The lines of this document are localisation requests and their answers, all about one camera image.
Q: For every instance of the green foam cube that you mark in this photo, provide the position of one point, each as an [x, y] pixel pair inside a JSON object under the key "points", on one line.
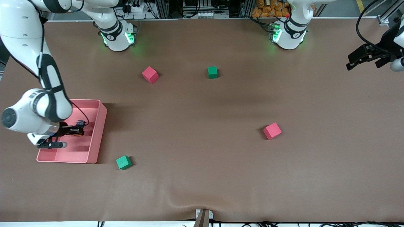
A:
{"points": [[212, 72], [123, 162]]}

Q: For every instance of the pink plastic bin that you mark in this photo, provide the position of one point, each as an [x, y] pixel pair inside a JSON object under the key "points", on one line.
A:
{"points": [[94, 138]]}

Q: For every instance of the orange packaged goods pile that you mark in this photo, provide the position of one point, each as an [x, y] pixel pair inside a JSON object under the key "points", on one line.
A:
{"points": [[268, 9]]}

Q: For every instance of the white terminal block row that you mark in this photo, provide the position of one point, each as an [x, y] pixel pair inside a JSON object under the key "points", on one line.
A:
{"points": [[206, 14]]}

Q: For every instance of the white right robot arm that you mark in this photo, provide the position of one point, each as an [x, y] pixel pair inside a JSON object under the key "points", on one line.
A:
{"points": [[19, 28]]}

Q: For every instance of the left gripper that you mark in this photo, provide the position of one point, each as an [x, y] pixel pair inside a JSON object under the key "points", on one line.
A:
{"points": [[385, 42]]}

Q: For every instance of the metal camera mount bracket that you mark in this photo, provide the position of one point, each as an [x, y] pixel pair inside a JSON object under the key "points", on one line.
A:
{"points": [[203, 217]]}

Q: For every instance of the orange capped push button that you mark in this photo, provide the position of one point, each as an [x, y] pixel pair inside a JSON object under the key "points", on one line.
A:
{"points": [[81, 122]]}

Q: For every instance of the white power strip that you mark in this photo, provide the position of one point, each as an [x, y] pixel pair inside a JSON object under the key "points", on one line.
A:
{"points": [[135, 8]]}

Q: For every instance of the pink foam cube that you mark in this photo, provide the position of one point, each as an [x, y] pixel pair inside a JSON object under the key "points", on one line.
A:
{"points": [[272, 131], [150, 75]]}

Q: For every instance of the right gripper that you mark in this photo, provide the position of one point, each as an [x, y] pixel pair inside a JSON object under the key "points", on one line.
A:
{"points": [[65, 130]]}

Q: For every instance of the aluminium frame profile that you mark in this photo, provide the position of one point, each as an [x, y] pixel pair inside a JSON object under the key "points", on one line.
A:
{"points": [[245, 8], [162, 8], [391, 11]]}

